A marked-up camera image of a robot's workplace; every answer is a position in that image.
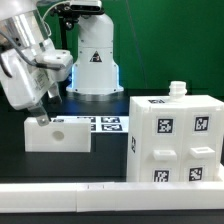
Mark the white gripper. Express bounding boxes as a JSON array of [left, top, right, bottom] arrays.
[[0, 49, 62, 126]]

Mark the white cabinet block with hole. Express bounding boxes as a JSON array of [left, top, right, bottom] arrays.
[[24, 117, 91, 153]]

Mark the white cabinet body box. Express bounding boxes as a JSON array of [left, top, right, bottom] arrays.
[[125, 80, 224, 184]]

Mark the small white cabinet panel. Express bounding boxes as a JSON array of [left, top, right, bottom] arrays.
[[180, 105, 224, 182]]

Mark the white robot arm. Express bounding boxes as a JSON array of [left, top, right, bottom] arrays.
[[0, 0, 123, 126]]

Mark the white marker sheet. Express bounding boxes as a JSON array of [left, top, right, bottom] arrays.
[[54, 116, 129, 133]]

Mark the white front fence bar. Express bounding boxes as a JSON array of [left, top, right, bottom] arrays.
[[0, 182, 224, 213]]

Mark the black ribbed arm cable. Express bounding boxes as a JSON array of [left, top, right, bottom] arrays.
[[0, 31, 63, 79]]

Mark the black camera on stand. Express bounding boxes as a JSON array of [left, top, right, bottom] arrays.
[[39, 0, 105, 88]]

